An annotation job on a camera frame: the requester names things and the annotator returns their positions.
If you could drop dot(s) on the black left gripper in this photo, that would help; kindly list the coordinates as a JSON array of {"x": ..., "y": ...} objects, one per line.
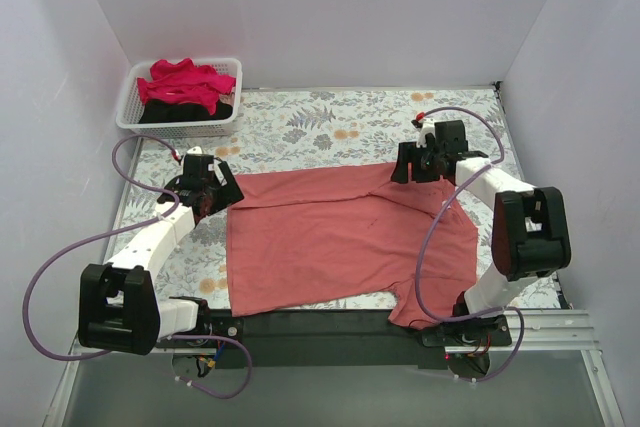
[{"x": 220, "y": 189}]

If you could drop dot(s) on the magenta t-shirt in basket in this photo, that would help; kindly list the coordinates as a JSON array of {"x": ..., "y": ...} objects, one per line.
[{"x": 185, "y": 82}]

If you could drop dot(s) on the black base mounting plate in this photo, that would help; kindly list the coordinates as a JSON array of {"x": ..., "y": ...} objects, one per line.
[{"x": 350, "y": 338}]

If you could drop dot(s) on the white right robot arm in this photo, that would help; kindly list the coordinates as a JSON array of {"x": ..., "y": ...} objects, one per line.
[{"x": 530, "y": 238}]

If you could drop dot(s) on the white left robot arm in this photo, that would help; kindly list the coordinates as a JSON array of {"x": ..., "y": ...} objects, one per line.
[{"x": 118, "y": 307}]

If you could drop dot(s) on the black t-shirt in basket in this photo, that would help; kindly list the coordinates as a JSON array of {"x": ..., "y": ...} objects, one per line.
[{"x": 157, "y": 111}]

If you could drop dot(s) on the white plastic laundry basket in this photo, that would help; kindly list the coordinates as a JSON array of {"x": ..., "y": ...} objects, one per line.
[{"x": 130, "y": 107}]

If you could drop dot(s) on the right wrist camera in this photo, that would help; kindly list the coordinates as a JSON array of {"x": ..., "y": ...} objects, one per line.
[{"x": 423, "y": 126}]

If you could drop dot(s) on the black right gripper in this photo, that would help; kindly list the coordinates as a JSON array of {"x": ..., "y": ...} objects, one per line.
[{"x": 413, "y": 167}]

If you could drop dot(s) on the aluminium frame rail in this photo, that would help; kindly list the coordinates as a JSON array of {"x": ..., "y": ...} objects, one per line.
[{"x": 535, "y": 330}]

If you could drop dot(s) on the salmon pink t-shirt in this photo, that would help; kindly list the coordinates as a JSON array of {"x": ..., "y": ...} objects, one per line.
[{"x": 311, "y": 236}]

